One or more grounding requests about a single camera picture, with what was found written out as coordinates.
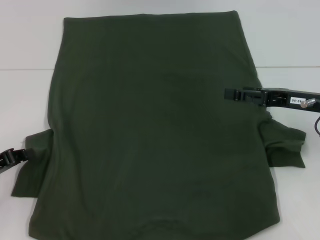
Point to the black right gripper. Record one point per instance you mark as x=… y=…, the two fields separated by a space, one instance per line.
x=295 y=101

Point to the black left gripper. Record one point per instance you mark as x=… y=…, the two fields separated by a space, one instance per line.
x=10 y=168

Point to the dark green t-shirt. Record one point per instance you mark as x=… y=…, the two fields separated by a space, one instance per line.
x=150 y=125

